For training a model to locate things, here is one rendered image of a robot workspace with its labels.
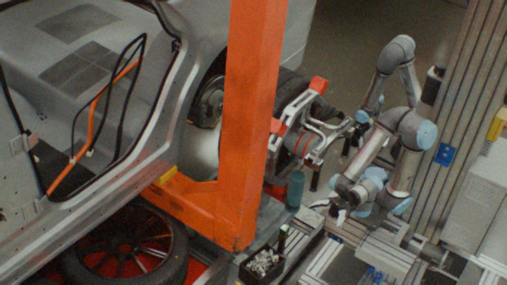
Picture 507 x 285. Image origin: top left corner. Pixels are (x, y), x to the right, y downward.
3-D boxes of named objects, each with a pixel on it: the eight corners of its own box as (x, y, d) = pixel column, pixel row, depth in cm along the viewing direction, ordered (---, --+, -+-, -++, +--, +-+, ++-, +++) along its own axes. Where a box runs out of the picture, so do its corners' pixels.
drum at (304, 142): (294, 139, 349) (298, 120, 340) (327, 157, 341) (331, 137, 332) (281, 152, 340) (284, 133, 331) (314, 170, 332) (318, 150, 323)
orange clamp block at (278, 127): (275, 119, 316) (270, 115, 307) (289, 126, 313) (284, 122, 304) (269, 131, 316) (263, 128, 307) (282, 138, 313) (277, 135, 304)
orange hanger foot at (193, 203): (158, 178, 353) (157, 132, 331) (231, 223, 333) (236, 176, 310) (137, 194, 342) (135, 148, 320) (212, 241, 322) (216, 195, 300)
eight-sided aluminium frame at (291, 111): (308, 148, 376) (323, 75, 340) (318, 153, 373) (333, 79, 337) (256, 198, 340) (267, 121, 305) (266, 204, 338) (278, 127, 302)
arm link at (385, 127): (388, 93, 269) (323, 185, 274) (408, 105, 263) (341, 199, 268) (395, 100, 278) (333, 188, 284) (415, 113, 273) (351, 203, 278)
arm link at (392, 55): (397, 59, 309) (367, 128, 343) (407, 50, 316) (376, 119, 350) (378, 47, 312) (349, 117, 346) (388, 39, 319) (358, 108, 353)
